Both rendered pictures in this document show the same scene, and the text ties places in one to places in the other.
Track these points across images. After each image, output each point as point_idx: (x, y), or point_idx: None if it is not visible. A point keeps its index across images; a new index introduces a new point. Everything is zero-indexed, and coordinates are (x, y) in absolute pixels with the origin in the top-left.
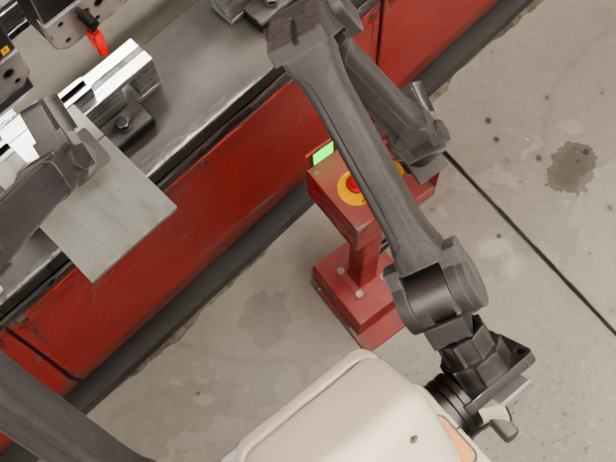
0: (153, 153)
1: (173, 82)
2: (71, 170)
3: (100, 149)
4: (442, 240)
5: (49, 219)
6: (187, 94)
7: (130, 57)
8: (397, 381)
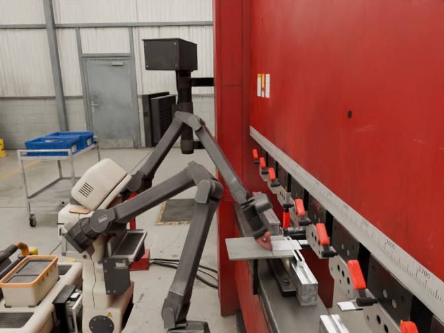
0: (270, 291)
1: (300, 310)
2: (234, 189)
3: (257, 232)
4: (117, 214)
5: (254, 238)
6: (289, 310)
7: (308, 280)
8: (100, 174)
